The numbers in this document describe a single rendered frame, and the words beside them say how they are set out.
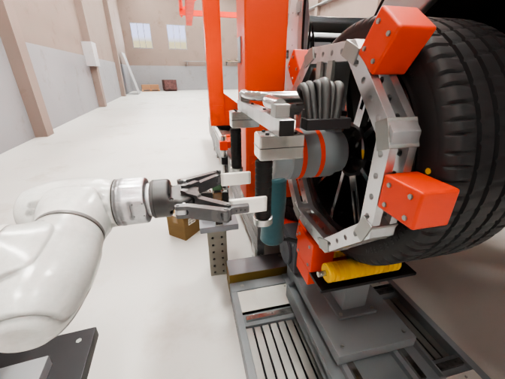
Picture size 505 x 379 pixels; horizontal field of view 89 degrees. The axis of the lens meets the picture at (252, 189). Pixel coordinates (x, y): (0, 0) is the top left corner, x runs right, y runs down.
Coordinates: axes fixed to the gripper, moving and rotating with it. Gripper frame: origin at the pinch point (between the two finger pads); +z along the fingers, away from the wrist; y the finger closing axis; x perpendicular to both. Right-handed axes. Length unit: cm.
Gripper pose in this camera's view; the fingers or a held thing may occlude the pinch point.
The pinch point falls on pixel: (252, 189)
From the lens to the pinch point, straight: 53.9
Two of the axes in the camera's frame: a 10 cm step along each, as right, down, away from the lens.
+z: 9.7, -0.9, 2.1
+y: 2.3, 4.0, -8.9
